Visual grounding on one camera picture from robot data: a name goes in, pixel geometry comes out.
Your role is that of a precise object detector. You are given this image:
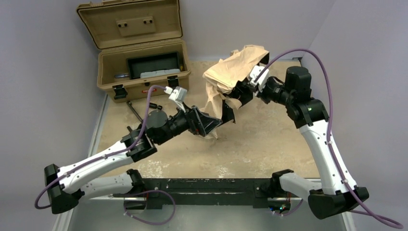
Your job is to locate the metal can in case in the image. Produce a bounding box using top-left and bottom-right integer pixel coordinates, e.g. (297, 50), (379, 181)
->
(114, 73), (130, 82)

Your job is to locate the black hex key tool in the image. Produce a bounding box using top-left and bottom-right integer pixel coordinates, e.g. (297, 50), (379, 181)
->
(126, 101), (143, 123)

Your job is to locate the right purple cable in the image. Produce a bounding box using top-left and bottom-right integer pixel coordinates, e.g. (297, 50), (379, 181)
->
(255, 48), (405, 230)

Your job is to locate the beige folding umbrella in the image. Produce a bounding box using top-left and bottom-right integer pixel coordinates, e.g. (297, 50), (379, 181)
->
(200, 45), (269, 119)

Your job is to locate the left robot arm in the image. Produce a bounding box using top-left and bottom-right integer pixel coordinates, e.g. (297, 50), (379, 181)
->
(44, 106), (223, 214)

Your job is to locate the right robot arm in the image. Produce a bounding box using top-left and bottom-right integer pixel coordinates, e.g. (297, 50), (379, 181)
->
(226, 65), (369, 219)

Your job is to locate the black tray in case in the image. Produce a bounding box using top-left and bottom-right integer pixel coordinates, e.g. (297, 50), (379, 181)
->
(126, 51), (181, 79)

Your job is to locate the small black cylinder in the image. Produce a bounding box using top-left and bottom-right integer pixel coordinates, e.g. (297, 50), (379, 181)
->
(149, 103), (163, 110)

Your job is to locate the grey box in case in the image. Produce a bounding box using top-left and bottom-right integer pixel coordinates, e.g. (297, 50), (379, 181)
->
(140, 69), (180, 79)

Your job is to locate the purple cable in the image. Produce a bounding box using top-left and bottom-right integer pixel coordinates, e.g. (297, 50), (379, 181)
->
(34, 85), (177, 225)
(255, 48), (405, 230)

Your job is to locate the tan hard case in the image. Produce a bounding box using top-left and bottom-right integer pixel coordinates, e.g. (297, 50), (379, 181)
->
(76, 0), (191, 103)

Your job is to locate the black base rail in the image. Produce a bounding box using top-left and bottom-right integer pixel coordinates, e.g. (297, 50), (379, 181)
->
(114, 178), (295, 213)

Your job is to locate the aluminium frame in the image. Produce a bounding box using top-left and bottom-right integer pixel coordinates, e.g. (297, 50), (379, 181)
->
(51, 94), (111, 231)

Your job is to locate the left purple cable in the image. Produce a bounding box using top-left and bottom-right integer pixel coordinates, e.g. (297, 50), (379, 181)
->
(34, 85), (177, 225)

